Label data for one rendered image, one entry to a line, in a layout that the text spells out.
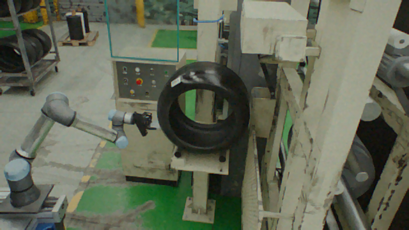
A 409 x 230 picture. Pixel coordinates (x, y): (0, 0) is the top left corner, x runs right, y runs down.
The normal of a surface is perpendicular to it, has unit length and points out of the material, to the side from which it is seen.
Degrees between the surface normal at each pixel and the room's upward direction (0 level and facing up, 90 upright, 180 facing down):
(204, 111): 90
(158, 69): 90
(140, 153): 90
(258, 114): 90
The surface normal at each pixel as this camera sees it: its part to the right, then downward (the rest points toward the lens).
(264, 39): -0.12, 0.47
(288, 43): -0.10, 0.17
